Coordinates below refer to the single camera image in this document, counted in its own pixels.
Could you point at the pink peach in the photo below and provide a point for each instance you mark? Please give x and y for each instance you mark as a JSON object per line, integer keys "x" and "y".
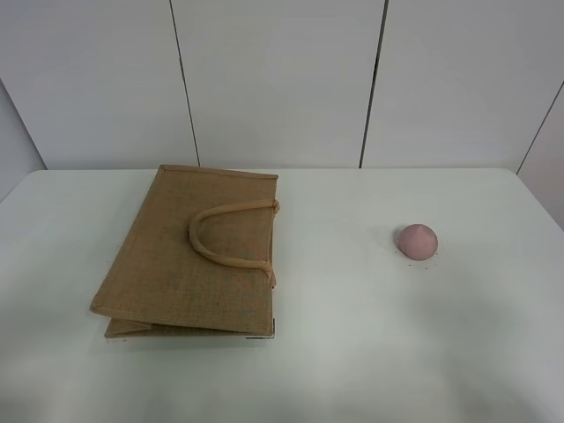
{"x": 418, "y": 242}

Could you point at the brown linen tote bag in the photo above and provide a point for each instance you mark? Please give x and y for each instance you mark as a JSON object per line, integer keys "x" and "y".
{"x": 197, "y": 260}

